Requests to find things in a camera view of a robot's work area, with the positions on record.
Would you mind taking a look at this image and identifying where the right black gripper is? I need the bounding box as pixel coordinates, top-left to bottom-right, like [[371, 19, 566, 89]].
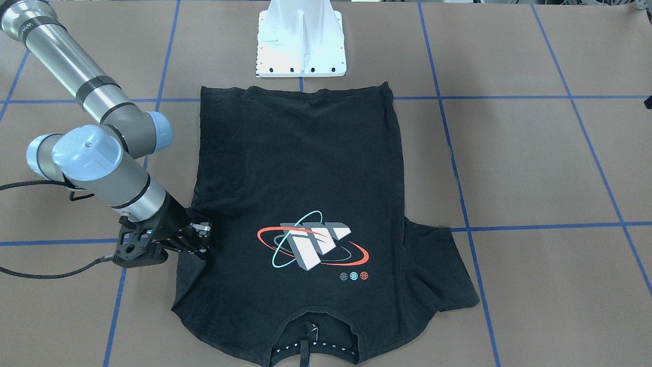
[[150, 195, 212, 260]]

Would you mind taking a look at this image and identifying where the black graphic t-shirt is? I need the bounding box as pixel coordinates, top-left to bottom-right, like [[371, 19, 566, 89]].
[[172, 83, 479, 366]]

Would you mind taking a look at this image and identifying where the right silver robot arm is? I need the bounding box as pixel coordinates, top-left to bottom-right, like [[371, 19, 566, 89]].
[[2, 1, 210, 268]]

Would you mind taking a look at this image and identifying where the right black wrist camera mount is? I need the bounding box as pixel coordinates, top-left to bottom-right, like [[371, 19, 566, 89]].
[[112, 215, 169, 269]]

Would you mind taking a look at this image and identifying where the black braided cable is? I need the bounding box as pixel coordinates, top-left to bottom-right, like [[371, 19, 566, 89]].
[[0, 180, 119, 280]]

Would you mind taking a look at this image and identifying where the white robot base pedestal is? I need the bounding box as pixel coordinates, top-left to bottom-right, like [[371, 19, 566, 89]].
[[256, 1, 347, 77]]

